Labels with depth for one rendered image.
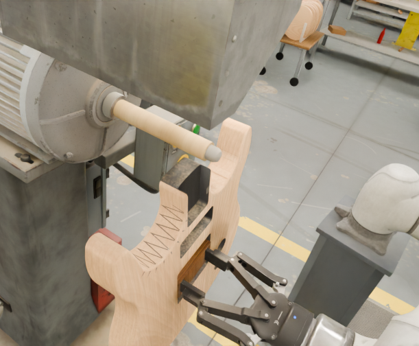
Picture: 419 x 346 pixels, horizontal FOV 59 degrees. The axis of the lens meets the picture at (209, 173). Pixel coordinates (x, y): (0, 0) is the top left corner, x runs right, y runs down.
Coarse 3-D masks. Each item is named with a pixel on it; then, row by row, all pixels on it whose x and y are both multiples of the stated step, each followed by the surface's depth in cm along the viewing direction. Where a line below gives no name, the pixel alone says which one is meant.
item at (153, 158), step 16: (160, 112) 90; (192, 128) 95; (144, 144) 92; (160, 144) 89; (144, 160) 94; (160, 160) 91; (176, 160) 96; (128, 176) 102; (144, 176) 97; (160, 176) 94
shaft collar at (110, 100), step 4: (112, 92) 62; (116, 92) 62; (108, 96) 61; (112, 96) 61; (116, 96) 61; (120, 96) 61; (124, 96) 62; (104, 100) 61; (108, 100) 61; (112, 100) 61; (116, 100) 61; (104, 104) 61; (108, 104) 61; (112, 104) 60; (104, 108) 61; (108, 108) 61; (112, 108) 61; (104, 112) 62; (108, 112) 61; (112, 112) 61; (108, 116) 62; (112, 116) 62; (116, 120) 63
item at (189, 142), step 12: (120, 108) 61; (132, 108) 60; (132, 120) 60; (144, 120) 59; (156, 120) 58; (156, 132) 58; (168, 132) 57; (180, 132) 57; (192, 132) 57; (180, 144) 57; (192, 144) 56; (204, 144) 55
